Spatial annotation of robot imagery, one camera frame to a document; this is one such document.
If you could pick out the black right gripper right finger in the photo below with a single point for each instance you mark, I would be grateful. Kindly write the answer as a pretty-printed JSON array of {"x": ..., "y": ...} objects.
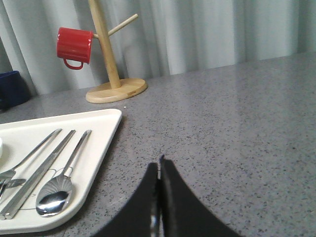
[{"x": 183, "y": 214}]

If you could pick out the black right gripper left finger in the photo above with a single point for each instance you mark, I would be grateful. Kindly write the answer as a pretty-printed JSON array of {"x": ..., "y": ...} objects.
[{"x": 139, "y": 216}]

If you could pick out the silver metal spoon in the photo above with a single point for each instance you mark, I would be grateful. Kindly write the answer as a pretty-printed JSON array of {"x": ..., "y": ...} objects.
[{"x": 55, "y": 195}]

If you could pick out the silver metal fork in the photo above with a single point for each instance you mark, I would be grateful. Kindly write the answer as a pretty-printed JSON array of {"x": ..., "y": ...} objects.
[{"x": 6, "y": 176}]

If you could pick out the white round plate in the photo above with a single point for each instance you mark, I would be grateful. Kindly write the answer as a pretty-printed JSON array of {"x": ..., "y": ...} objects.
[{"x": 1, "y": 147}]

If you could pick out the wooden mug tree stand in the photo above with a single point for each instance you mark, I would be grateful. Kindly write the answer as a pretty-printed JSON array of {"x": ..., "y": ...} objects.
[{"x": 116, "y": 89}]

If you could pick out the cream rabbit serving tray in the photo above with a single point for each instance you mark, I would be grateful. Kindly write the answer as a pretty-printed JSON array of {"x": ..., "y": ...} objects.
[{"x": 19, "y": 138}]

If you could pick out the dark blue mug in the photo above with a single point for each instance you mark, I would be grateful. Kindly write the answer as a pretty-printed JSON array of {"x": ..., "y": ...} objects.
[{"x": 13, "y": 90}]

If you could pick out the grey curtain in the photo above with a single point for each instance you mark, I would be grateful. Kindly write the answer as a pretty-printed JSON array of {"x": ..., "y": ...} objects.
[{"x": 169, "y": 37}]

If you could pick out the red ribbed mug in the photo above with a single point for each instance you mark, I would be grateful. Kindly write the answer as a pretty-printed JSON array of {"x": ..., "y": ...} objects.
[{"x": 74, "y": 47}]

